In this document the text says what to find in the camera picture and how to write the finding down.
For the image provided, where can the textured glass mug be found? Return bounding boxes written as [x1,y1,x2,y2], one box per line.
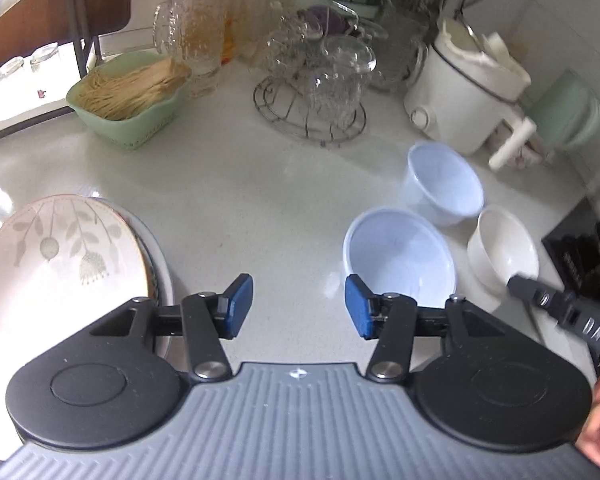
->
[152,0,231,98]

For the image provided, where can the set of clear glass cups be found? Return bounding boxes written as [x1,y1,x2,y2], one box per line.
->
[257,10,378,128]

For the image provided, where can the small pale blue bowl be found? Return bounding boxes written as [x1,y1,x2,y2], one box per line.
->
[406,141,485,227]

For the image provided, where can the black gas stove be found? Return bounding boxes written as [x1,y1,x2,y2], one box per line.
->
[542,200,600,311]

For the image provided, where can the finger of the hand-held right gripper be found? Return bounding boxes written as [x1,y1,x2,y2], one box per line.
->
[506,272,563,318]

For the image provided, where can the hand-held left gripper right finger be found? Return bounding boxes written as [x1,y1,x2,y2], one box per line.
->
[345,274,511,381]

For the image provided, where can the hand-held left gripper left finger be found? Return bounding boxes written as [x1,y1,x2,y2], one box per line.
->
[87,273,255,381]

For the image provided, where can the clear drinking glass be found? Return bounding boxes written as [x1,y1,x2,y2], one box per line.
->
[30,44,61,73]
[0,56,26,81]

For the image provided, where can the pale green kettle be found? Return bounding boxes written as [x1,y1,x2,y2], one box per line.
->
[527,69,600,153]

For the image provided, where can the white ceramic bowl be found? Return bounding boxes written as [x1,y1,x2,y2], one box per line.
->
[467,205,540,296]

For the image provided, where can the white electric cooker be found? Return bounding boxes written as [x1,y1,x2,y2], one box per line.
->
[404,17,538,168]

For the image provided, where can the clear glass pitcher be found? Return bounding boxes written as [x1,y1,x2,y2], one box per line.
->
[375,0,431,93]

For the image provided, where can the round wire cup rack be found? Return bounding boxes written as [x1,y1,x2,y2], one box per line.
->
[252,72,368,148]

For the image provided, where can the white plate with grey leaves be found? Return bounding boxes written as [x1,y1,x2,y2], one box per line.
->
[0,194,153,361]

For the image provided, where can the large pale blue bowl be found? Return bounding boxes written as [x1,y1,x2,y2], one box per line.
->
[342,206,457,311]

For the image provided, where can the purple glass cup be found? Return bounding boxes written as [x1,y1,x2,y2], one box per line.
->
[300,4,361,36]

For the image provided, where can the green plastic basket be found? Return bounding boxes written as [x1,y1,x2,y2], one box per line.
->
[66,50,193,150]

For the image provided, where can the bundle of bamboo sticks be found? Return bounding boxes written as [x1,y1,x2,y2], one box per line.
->
[77,57,191,121]

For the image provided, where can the floral ceramic cup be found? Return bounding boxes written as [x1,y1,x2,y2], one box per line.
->
[500,125,548,168]

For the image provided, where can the white drain tray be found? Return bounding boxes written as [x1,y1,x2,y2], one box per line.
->
[0,25,126,146]

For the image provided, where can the white plate with red flowers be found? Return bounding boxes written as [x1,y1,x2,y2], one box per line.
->
[110,202,175,358]

